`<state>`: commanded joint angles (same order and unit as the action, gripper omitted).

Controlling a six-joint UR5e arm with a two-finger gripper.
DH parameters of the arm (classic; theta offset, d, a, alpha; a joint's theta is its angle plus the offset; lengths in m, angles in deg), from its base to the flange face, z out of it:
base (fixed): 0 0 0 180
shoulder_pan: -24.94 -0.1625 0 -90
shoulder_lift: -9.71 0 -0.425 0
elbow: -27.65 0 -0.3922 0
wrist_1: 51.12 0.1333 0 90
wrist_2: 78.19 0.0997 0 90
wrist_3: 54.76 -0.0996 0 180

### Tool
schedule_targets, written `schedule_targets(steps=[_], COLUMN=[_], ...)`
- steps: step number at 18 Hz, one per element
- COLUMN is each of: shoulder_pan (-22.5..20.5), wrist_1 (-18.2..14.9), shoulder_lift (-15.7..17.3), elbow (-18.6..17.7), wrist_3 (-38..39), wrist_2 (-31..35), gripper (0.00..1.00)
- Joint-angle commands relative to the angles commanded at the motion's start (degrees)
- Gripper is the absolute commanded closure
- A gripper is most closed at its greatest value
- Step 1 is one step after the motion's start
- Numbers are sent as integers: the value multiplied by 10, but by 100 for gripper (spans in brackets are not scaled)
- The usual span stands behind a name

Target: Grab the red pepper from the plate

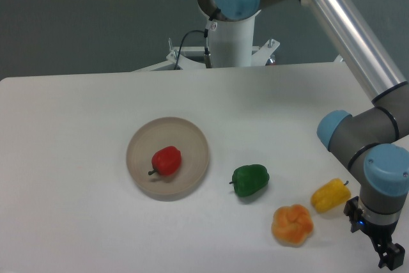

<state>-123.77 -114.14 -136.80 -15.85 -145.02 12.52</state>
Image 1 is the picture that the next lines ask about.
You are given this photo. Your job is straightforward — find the beige round plate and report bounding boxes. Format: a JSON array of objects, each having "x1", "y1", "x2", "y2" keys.
[{"x1": 126, "y1": 117, "x2": 210, "y2": 201}]

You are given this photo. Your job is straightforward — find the black cable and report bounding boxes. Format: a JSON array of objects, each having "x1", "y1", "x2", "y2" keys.
[{"x1": 174, "y1": 7, "x2": 222, "y2": 71}]

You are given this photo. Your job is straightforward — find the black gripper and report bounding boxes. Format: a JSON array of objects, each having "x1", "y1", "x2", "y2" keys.
[{"x1": 343, "y1": 196, "x2": 405, "y2": 269}]

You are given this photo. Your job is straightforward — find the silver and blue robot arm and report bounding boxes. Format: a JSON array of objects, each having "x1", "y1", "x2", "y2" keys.
[{"x1": 198, "y1": 0, "x2": 408, "y2": 270}]

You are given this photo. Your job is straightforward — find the green bell pepper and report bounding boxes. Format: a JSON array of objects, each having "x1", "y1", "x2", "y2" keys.
[{"x1": 229, "y1": 164, "x2": 270, "y2": 198}]

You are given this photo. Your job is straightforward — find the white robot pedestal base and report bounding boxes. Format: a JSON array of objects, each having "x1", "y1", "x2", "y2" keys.
[{"x1": 130, "y1": 10, "x2": 345, "y2": 73}]

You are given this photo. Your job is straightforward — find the red bell pepper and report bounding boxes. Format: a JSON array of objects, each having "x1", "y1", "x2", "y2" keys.
[{"x1": 148, "y1": 146, "x2": 181, "y2": 176}]

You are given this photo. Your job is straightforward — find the orange knotted bread roll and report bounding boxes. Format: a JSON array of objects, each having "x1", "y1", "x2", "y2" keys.
[{"x1": 271, "y1": 204, "x2": 314, "y2": 247}]

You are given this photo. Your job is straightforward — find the yellow bell pepper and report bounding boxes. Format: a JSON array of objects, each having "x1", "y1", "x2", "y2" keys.
[{"x1": 311, "y1": 178, "x2": 351, "y2": 213}]

